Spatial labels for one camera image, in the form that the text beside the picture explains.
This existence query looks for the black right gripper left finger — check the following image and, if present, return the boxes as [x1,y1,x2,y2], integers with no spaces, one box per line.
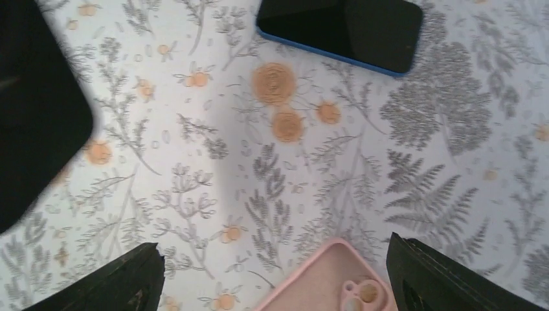
[26,242,165,311]

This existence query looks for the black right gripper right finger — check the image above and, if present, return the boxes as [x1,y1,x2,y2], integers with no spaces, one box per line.
[386,233,544,311]

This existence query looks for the pink phone case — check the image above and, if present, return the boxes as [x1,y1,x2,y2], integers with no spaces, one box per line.
[254,238,398,311]

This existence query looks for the black phone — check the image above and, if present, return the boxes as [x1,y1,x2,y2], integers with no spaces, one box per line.
[1,1,94,231]

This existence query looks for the black smartphone from pink case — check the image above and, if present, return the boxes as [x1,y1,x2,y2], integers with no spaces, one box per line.
[256,0,424,76]

